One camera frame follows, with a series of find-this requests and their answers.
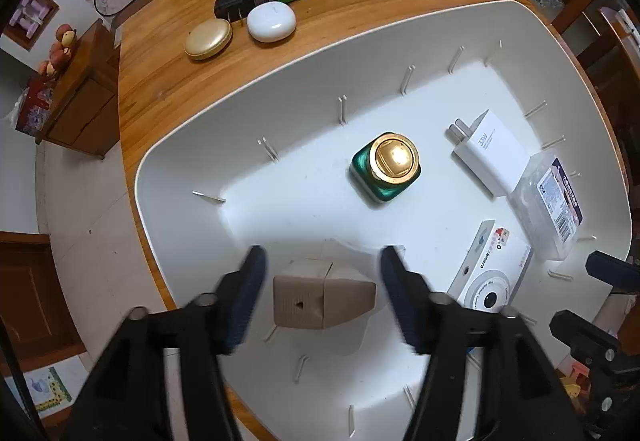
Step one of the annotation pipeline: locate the clear labelled plastic box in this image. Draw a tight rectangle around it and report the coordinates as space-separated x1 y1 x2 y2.
510 152 586 262

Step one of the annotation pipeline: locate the black power adapter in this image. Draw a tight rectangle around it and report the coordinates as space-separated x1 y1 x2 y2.
214 0 268 24

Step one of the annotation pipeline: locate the small beige box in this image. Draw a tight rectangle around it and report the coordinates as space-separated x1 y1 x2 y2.
273 258 377 331

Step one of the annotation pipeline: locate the wooden door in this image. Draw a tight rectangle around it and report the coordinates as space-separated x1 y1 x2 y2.
0 231 86 377

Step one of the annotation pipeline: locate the white charger plug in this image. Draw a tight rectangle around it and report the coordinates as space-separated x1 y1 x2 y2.
446 109 532 198

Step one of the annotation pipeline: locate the white earbuds case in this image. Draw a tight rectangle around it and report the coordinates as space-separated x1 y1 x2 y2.
246 2 298 42

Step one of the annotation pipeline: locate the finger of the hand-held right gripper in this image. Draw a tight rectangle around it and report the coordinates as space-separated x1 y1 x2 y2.
586 251 640 293
549 310 640 432

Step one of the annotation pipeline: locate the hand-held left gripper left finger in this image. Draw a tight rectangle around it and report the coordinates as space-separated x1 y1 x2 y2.
60 245 268 441

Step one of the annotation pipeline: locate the white plastic tray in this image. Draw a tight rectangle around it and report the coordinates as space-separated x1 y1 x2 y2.
132 0 633 441

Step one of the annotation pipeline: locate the children's wall poster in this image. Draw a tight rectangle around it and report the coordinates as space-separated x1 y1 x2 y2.
17 366 76 414

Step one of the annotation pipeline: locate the red gift box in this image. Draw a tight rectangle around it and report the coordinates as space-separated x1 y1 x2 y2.
10 76 53 136

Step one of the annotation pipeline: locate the green jar with gold lid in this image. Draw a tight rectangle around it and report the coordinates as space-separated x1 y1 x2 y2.
350 132 422 208

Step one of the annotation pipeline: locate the wooden side cabinet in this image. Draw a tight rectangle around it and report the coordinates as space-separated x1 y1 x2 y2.
35 20 121 159

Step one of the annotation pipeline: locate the bowl of fruit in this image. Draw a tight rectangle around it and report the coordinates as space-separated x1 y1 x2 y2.
39 23 77 79

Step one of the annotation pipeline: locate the gold round compact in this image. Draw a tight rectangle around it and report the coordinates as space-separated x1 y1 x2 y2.
184 17 234 60

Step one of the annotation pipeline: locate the silver compact camera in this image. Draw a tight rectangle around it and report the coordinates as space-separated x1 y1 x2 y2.
446 219 532 314

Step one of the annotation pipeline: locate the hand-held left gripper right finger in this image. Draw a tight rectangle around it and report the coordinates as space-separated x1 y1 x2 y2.
380 245 586 441

